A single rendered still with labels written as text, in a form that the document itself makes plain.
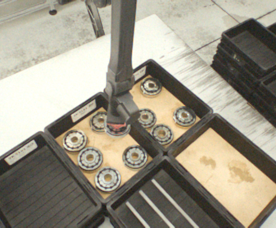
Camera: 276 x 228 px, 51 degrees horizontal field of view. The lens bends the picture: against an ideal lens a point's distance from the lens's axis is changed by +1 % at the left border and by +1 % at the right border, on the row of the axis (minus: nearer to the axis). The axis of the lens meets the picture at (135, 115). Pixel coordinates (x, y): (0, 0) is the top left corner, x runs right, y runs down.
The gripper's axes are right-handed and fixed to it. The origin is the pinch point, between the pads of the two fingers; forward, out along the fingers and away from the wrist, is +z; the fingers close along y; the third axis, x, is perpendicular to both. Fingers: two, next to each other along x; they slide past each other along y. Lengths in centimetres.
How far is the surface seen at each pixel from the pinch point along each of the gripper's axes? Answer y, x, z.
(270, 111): 54, -96, 64
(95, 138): 0.0, 9.7, 17.2
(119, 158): -8.5, -1.9, 16.6
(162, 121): 11.6, -19.3, 17.0
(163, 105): 20.5, -19.2, 17.4
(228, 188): -16, -46, 15
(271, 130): 20, -75, 29
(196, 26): 171, -57, 106
